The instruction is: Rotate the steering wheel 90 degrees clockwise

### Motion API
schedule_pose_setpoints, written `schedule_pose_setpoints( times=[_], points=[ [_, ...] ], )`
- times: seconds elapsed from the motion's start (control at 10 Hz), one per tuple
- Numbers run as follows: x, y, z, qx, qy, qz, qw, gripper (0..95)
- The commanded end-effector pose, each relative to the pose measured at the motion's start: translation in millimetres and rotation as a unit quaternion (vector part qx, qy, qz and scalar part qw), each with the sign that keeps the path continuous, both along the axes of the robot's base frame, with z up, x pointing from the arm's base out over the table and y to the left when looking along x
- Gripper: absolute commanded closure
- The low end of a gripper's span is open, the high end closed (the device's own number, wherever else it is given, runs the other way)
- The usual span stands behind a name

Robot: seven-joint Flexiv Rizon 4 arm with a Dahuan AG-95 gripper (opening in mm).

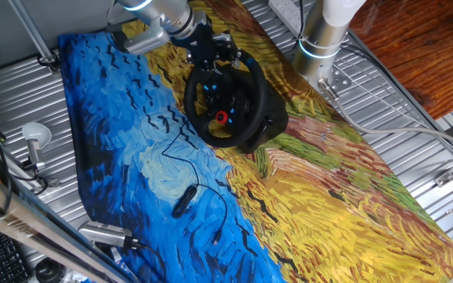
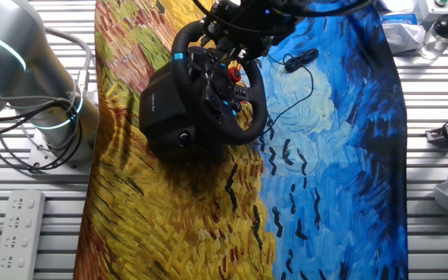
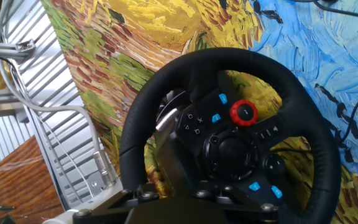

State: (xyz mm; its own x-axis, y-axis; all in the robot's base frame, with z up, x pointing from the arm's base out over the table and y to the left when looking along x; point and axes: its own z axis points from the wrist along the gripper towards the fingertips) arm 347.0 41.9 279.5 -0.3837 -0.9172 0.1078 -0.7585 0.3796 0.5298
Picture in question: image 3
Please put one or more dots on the black racing steering wheel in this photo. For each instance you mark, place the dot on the black racing steering wheel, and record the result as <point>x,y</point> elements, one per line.
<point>197,65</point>

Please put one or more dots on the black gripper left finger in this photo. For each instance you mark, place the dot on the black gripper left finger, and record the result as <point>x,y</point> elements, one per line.
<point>110,208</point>

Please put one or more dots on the painted wheat field mat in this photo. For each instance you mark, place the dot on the painted wheat field mat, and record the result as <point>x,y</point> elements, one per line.
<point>135,31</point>

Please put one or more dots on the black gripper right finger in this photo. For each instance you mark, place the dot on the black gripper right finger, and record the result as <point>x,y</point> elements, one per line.
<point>247,208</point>

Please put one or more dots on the aluminium profile bracket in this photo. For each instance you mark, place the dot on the aluminium profile bracket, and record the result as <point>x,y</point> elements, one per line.
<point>5,49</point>

